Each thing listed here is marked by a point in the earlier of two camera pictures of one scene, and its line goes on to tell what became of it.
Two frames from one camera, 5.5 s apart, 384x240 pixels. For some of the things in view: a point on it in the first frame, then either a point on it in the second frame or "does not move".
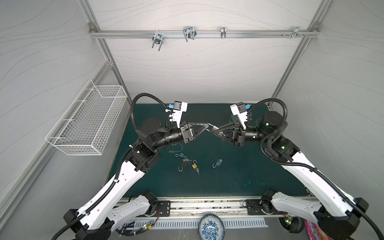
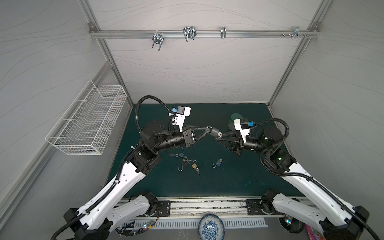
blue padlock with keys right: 218,163 does not move
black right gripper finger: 224,127 -> 228,138
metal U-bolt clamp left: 157,38 does not move
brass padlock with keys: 195,166 does not move
